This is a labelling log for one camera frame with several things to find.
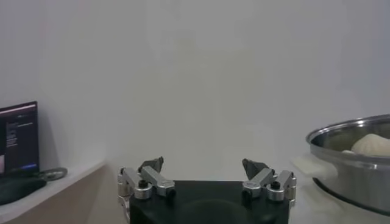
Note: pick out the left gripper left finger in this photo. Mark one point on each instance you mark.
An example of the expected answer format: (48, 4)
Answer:
(158, 181)

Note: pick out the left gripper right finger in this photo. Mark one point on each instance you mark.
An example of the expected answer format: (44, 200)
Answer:
(262, 179)

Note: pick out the white steamed baozi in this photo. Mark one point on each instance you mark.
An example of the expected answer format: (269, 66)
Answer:
(371, 146)

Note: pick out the stainless steel steamer basket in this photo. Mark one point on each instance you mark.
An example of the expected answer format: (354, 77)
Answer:
(350, 179)

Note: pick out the white side table with mouse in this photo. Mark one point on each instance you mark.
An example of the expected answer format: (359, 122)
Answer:
(76, 175)

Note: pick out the cream electric cooking pot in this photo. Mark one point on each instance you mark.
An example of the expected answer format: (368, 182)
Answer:
(341, 210)

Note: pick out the grey round disc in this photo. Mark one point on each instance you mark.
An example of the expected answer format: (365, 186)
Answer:
(53, 174)

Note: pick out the black computer mouse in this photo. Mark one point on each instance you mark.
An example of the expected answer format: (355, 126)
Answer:
(18, 188)

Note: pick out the dark-screen laptop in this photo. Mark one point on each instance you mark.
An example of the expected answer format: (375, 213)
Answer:
(18, 137)

